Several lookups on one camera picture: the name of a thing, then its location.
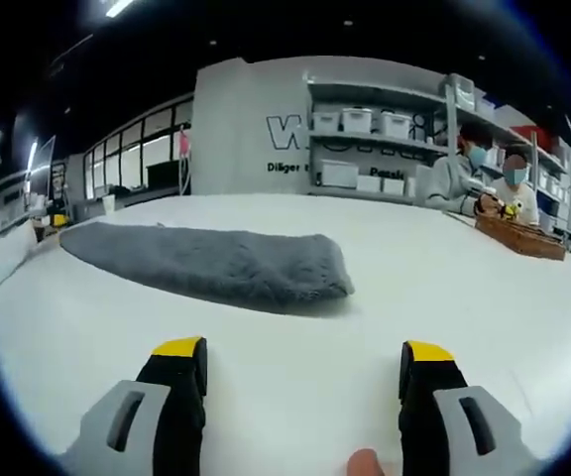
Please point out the grey shelving unit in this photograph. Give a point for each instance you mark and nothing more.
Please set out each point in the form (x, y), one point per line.
(379, 91)

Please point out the brown wicker tray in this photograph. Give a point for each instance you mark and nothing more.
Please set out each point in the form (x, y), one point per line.
(518, 238)

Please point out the white lidded storage bin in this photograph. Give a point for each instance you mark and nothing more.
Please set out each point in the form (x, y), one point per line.
(357, 120)
(325, 121)
(394, 124)

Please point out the white paper cup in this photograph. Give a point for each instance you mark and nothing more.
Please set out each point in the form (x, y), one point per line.
(108, 204)

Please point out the pink cloth on stand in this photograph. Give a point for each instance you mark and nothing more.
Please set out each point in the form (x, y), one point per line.
(185, 144)

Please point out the small white box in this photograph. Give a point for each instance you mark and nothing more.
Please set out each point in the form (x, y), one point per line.
(369, 183)
(411, 186)
(393, 186)

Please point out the person's right hand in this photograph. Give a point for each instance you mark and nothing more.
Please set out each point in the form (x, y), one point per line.
(364, 463)

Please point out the ceiling light strip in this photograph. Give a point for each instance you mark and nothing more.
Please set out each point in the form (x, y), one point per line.
(122, 9)

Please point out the white partition with lettering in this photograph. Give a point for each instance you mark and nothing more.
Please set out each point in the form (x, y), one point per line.
(236, 129)

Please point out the computer monitor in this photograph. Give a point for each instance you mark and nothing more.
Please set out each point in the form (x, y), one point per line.
(42, 166)

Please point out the black flat screen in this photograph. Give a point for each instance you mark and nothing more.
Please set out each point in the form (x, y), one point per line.
(161, 171)

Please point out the large white box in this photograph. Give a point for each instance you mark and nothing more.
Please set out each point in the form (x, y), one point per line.
(337, 173)

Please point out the grey storage crate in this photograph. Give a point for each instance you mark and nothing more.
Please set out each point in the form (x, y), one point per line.
(87, 209)

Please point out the grey towel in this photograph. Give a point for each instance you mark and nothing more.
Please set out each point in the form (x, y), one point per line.
(216, 258)

